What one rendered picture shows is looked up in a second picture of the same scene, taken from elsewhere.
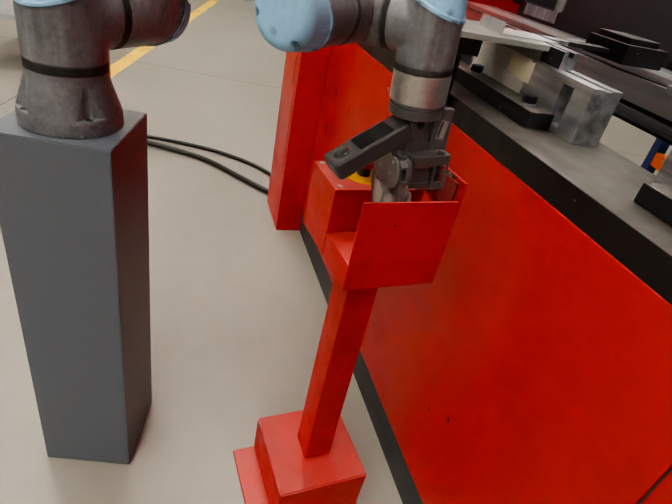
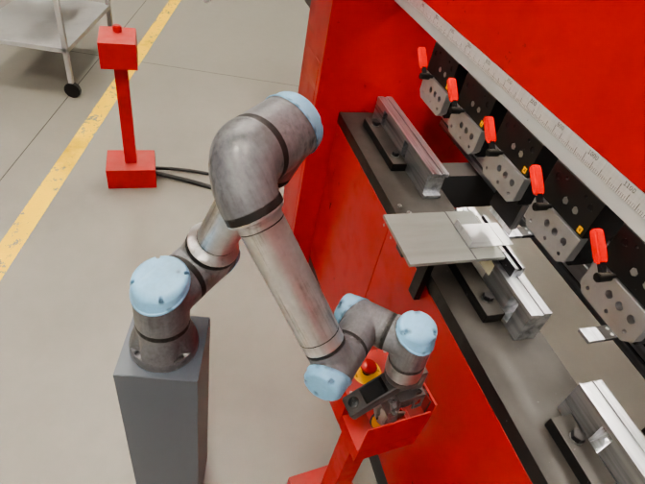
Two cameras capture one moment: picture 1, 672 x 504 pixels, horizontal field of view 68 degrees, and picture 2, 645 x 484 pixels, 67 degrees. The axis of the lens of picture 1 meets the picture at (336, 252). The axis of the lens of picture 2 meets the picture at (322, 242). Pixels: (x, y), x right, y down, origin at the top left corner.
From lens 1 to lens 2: 0.68 m
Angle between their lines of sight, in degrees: 9
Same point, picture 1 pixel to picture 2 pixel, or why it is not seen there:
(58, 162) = (162, 386)
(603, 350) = not seen: outside the picture
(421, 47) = (405, 364)
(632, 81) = not seen: hidden behind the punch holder
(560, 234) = (497, 434)
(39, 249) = (146, 421)
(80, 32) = (177, 320)
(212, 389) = (250, 441)
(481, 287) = (448, 428)
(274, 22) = (316, 390)
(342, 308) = not seen: hidden behind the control
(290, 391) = (308, 438)
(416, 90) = (402, 379)
